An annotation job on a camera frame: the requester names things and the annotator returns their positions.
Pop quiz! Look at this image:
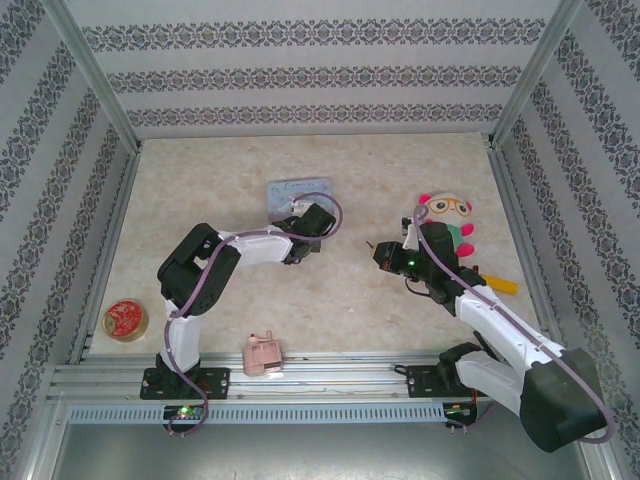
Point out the red round tin can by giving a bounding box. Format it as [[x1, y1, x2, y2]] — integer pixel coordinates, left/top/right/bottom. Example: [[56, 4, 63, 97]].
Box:
[[101, 298, 150, 344]]

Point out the blue cartoon tin box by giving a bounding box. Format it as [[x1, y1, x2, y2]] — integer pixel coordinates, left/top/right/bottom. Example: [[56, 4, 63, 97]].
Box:
[[265, 176, 335, 225]]

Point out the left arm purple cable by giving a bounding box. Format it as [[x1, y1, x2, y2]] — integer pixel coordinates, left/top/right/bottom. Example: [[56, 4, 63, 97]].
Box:
[[163, 191, 345, 439]]

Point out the right controller board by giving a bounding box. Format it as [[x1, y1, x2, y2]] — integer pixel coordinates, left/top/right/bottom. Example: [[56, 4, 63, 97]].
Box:
[[443, 401, 477, 420]]

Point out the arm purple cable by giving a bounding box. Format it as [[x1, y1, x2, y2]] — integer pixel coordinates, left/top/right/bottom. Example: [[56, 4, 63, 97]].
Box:
[[163, 191, 345, 439], [412, 203, 617, 445]]

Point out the controller board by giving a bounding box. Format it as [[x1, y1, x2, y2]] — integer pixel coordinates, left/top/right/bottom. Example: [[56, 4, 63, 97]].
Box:
[[443, 401, 477, 420], [163, 404, 207, 422]]

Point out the aluminium frame post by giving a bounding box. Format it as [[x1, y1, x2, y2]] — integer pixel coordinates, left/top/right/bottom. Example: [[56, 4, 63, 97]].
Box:
[[38, 0, 145, 152], [488, 0, 585, 150]]

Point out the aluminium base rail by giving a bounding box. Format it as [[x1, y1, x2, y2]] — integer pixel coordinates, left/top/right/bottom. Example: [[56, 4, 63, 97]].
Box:
[[46, 349, 597, 403]]

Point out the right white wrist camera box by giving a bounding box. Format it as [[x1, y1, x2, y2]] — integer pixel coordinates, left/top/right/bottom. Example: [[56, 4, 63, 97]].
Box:
[[401, 214, 425, 252]]

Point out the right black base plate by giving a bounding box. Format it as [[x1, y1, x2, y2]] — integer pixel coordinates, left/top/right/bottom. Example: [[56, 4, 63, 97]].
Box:
[[406, 363, 497, 400]]

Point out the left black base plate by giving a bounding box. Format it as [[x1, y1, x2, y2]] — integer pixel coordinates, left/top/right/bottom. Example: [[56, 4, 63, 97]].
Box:
[[139, 366, 232, 402]]

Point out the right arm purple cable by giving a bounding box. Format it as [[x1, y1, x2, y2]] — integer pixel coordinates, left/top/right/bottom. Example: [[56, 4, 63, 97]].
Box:
[[412, 203, 617, 445]]

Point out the grey slotted cable tray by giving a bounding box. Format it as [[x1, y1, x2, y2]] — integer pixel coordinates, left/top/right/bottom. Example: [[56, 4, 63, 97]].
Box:
[[66, 403, 447, 425]]

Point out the plush doll with orange glasses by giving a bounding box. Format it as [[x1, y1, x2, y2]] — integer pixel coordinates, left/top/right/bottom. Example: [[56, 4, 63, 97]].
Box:
[[416, 192, 477, 259]]

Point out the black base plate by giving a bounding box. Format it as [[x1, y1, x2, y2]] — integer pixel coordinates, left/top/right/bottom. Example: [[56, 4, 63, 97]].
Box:
[[139, 366, 232, 402], [406, 363, 497, 400]]

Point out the left controller board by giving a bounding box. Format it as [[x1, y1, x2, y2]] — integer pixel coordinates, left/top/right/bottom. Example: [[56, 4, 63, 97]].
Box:
[[163, 404, 207, 422]]

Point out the pink plastic toy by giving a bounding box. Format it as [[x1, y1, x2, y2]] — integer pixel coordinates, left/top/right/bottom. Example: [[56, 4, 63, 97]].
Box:
[[241, 329, 285, 378]]

